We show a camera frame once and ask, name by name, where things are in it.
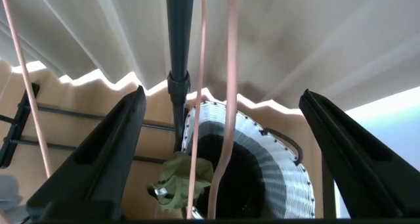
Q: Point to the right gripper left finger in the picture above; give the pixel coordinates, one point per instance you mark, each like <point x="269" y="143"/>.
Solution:
<point x="98" y="171"/>

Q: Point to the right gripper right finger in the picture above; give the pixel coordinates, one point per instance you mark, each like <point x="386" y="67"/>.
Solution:
<point x="367" y="171"/>

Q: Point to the white laundry basket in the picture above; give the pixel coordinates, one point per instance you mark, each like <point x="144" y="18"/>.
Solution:
<point x="282" y="171"/>

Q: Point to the black clothes rack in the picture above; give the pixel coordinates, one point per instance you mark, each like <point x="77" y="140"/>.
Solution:
<point x="178" y="36"/>

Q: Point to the green garment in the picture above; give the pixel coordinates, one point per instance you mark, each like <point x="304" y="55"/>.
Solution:
<point x="177" y="181"/>

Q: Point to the beige curtain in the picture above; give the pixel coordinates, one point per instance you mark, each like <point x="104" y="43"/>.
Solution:
<point x="311" y="36"/>

